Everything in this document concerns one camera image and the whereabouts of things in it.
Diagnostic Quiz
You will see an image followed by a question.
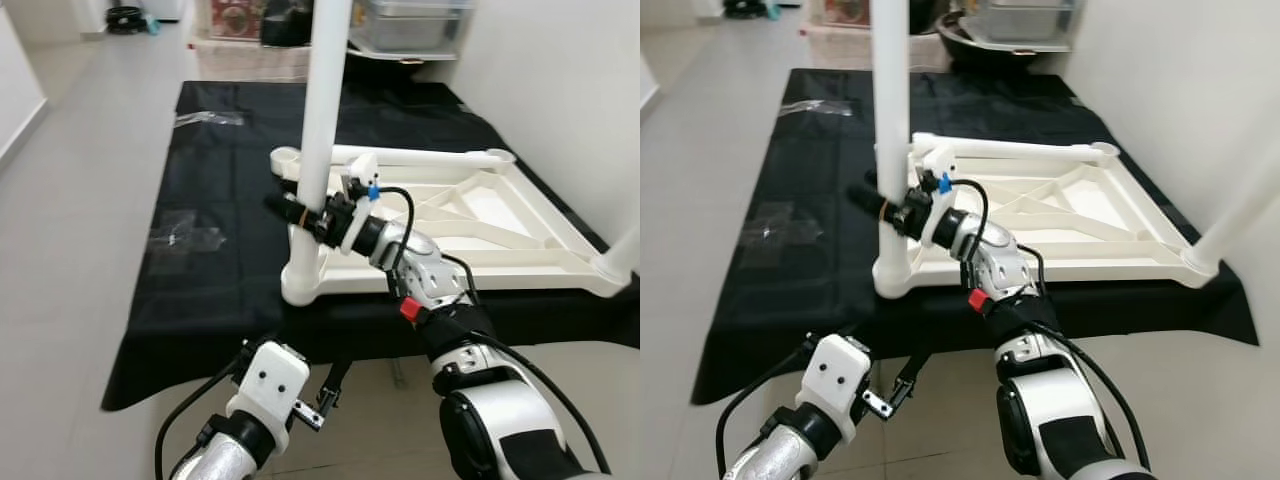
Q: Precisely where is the beige cloth covered bench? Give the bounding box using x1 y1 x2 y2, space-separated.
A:
190 38 316 83
800 22 951 73

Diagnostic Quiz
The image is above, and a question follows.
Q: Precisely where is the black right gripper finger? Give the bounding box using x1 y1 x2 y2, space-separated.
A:
264 194 323 233
847 183 898 223

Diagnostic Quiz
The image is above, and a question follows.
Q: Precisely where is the black wok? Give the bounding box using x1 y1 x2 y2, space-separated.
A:
935 10 1076 73
345 40 463 87

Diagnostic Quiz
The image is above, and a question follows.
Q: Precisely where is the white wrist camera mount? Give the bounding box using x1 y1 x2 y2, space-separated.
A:
920 142 959 249
228 342 311 456
795 335 873 447
340 153 381 256

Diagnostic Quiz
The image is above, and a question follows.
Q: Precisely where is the white plastic table top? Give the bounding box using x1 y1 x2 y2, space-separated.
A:
270 145 633 306
873 132 1223 299

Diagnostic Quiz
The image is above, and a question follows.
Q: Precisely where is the black table cloth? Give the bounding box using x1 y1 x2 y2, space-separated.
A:
100 80 641 411
690 68 1259 406

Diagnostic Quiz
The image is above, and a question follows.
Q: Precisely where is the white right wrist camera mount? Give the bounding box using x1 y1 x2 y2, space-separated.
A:
340 153 381 256
920 142 959 249

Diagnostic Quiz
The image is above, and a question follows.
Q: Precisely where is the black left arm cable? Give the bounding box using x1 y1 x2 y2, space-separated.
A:
715 340 813 479
155 345 248 480

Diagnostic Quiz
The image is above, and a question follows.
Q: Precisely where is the storage box with orange lid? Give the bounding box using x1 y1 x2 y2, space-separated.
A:
210 0 266 41
820 0 871 28

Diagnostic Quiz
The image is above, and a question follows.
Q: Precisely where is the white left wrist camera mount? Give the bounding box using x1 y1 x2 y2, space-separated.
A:
228 342 311 456
795 335 873 447

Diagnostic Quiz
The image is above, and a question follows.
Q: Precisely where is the clear plastic storage box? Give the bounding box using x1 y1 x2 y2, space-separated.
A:
970 0 1081 47
350 0 476 56

